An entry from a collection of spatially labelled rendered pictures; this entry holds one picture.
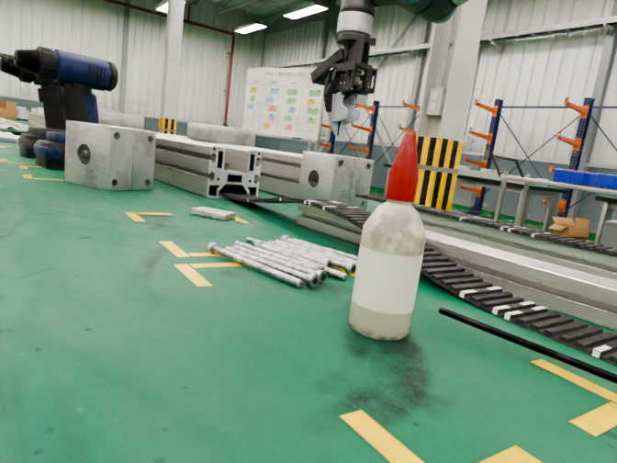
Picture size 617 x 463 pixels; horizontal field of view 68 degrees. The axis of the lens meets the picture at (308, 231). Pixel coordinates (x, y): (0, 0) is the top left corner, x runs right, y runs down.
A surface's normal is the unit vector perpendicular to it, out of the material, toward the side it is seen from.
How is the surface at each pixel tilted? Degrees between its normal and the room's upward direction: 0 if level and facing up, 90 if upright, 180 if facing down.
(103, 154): 90
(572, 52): 90
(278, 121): 90
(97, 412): 0
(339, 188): 90
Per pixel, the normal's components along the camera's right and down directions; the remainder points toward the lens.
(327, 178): -0.76, 0.02
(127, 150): 0.88, 0.20
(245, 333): 0.13, -0.97
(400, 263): 0.12, 0.20
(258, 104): -0.59, 0.07
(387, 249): -0.32, 0.13
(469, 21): 0.55, 0.22
